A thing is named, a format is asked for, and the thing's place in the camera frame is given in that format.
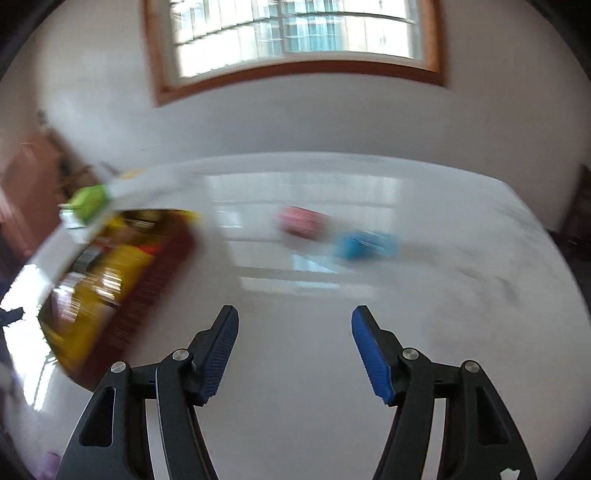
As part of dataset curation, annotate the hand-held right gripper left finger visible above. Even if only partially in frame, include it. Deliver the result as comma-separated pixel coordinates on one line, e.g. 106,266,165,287
55,305,240,480

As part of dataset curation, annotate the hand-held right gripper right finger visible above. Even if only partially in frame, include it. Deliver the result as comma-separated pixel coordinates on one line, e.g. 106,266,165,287
351,305,539,480

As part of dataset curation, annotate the cyan snack packet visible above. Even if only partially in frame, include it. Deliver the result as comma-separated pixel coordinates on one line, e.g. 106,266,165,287
334,230,399,260

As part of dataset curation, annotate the yellow snack packet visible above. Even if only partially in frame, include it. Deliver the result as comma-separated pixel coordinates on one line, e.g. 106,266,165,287
45,242,157,372

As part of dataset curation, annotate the pink snack packet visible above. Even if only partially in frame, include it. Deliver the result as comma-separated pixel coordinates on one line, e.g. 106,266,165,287
276,205,331,241

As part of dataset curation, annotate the green snack packet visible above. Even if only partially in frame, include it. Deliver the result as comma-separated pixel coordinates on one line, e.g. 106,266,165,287
59,184,115,228

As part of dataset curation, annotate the brown wooden cabinet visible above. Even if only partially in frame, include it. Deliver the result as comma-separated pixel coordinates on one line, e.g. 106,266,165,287
0,131,95,245

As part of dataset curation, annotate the wood-framed window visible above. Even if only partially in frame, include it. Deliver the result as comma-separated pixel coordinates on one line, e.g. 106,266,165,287
142,0,448,108

